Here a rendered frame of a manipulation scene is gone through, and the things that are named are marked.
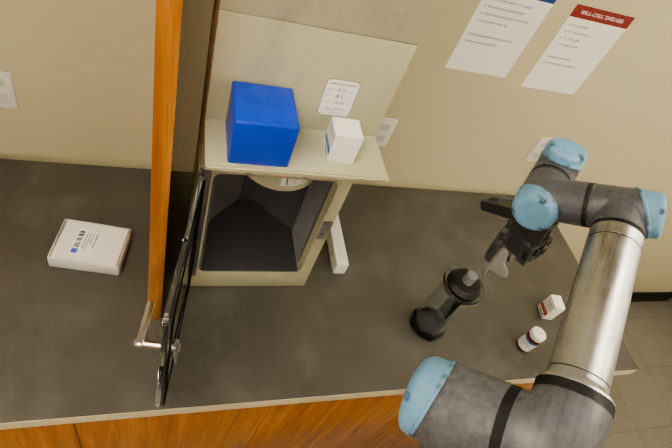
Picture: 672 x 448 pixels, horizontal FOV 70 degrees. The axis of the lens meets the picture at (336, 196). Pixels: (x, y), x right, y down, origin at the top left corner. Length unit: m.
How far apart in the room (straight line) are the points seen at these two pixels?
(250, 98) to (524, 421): 0.58
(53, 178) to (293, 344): 0.80
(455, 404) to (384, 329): 0.71
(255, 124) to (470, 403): 0.48
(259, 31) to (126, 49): 0.61
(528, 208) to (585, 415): 0.34
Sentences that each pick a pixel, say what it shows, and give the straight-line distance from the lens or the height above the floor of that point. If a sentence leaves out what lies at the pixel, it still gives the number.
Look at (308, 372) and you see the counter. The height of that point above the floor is 0.94.
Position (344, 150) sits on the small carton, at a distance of 0.83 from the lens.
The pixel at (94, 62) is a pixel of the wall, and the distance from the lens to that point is 1.36.
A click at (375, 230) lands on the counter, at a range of 1.56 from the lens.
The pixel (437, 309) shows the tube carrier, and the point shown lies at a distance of 1.31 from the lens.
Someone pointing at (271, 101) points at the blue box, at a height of 1.60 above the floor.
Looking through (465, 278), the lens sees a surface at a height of 1.19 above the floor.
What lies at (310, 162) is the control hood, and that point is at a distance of 0.83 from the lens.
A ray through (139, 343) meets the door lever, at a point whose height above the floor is 1.21.
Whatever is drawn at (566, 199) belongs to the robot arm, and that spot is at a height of 1.62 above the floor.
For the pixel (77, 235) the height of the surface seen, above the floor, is 0.98.
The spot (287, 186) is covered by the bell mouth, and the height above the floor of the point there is 1.33.
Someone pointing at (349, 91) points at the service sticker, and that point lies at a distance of 0.86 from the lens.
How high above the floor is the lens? 2.07
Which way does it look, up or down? 45 degrees down
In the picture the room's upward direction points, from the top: 24 degrees clockwise
